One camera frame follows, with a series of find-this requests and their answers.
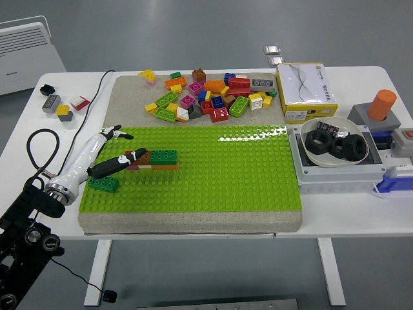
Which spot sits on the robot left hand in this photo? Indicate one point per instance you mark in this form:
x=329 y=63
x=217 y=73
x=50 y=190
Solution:
x=84 y=158

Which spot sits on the dark green six-stud brick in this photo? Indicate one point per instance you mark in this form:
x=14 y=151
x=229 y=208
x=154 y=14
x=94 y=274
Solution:
x=103 y=184

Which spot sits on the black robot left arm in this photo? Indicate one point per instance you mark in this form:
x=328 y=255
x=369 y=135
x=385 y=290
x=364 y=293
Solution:
x=19 y=232

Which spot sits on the brown toy brick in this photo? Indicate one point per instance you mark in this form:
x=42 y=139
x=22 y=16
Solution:
x=146 y=159
x=229 y=101

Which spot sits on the white flat toy brick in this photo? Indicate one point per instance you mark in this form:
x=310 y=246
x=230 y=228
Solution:
x=146 y=166

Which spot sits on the black toy brick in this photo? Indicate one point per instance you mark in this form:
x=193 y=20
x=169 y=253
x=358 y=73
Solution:
x=46 y=89

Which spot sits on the orange flat toy brick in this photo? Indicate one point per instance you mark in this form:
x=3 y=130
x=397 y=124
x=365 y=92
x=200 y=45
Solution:
x=165 y=167

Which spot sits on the lime green toy brick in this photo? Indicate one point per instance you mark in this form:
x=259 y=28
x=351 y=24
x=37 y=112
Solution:
x=166 y=99
x=238 y=106
x=164 y=114

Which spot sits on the small pink toy brick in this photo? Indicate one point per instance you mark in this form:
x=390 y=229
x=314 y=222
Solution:
x=151 y=81

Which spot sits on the yellow curved toy brick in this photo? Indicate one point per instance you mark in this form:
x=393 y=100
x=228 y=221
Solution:
x=147 y=74

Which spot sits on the orange long toy brick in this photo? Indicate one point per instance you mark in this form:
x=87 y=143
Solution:
x=175 y=83

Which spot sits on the grey sloped toy brick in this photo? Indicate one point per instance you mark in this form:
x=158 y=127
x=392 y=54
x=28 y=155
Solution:
x=195 y=112

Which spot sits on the green studded baseplate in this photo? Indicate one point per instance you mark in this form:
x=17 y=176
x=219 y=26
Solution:
x=209 y=174

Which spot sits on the blue toy brick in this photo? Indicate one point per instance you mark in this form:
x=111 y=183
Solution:
x=229 y=78
x=217 y=102

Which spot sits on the red long toy brick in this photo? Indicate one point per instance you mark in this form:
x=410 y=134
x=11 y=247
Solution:
x=238 y=92
x=239 y=83

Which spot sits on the yellow and grey brick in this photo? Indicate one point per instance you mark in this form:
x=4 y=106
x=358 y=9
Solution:
x=64 y=111

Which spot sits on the white and red brick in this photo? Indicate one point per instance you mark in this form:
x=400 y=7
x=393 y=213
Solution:
x=79 y=102

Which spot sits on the grey three-hole brick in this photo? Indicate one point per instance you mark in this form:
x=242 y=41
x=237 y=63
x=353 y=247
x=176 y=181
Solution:
x=51 y=103
x=262 y=84

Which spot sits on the grey-brown foam mat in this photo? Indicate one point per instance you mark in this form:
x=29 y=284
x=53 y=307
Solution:
x=129 y=106

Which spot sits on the dark green long brick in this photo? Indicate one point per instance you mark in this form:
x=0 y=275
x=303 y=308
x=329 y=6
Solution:
x=164 y=157

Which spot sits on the white and orange brick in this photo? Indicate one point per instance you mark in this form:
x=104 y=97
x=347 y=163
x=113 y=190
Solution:
x=182 y=113

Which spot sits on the white panel heater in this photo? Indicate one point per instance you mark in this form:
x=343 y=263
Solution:
x=26 y=58

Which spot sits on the white table leg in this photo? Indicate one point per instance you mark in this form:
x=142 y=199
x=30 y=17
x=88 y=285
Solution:
x=330 y=274
x=98 y=274

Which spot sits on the small dark green brick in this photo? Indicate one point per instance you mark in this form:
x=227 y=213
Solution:
x=175 y=75
x=273 y=93

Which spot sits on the blue and yellow brick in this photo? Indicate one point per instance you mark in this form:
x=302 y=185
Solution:
x=203 y=96

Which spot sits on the black plug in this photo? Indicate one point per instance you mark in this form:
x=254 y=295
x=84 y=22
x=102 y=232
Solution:
x=109 y=295

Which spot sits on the white and yellow brick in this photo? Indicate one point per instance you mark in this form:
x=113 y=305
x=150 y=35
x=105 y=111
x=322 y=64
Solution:
x=255 y=101

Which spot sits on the large black hex nut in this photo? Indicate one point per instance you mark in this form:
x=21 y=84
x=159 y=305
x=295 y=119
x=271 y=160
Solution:
x=309 y=142
x=346 y=151

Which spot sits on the white and yellow cardboard box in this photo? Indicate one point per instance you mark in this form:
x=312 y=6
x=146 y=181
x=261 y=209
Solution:
x=306 y=87

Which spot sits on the purple circuit board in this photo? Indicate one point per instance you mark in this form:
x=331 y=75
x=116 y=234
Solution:
x=327 y=128

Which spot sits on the small black hex nut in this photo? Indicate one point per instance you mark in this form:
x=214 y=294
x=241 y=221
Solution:
x=335 y=151

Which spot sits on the grey junction box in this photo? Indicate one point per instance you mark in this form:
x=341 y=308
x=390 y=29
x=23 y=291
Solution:
x=338 y=181

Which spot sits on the white bowl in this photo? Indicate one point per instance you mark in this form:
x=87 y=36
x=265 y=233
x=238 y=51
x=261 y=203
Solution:
x=342 y=124

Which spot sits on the grey block with hole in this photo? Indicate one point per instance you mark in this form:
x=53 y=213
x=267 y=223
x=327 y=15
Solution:
x=359 y=113

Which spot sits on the dark blue device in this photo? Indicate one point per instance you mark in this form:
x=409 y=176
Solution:
x=382 y=140

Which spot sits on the orange cylinder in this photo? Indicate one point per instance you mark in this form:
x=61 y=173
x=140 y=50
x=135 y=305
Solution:
x=382 y=103

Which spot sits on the blue plastic block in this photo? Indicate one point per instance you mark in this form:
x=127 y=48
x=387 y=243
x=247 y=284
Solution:
x=397 y=184

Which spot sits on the grey box with red button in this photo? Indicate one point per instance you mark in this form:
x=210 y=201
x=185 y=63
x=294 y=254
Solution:
x=400 y=142

